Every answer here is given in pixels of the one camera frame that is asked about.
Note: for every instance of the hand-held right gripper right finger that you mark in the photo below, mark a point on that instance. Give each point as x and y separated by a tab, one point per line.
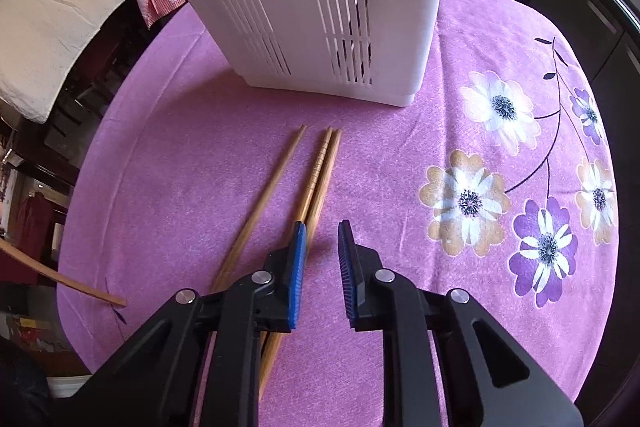
345	277

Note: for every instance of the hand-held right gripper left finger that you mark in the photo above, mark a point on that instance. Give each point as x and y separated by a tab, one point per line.
297	277

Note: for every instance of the dark red cloth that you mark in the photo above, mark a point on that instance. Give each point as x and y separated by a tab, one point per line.
35	232

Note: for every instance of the dark wooden chair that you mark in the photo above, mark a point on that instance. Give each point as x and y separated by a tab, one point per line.
100	87

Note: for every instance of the wooden chopstick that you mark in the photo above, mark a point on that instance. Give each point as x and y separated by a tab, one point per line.
271	187
327	172
317	167
90	291

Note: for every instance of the white hanging cloth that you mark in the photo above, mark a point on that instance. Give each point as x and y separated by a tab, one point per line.
60	7

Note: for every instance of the purple floral tablecloth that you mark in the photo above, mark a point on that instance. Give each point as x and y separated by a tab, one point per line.
380	147

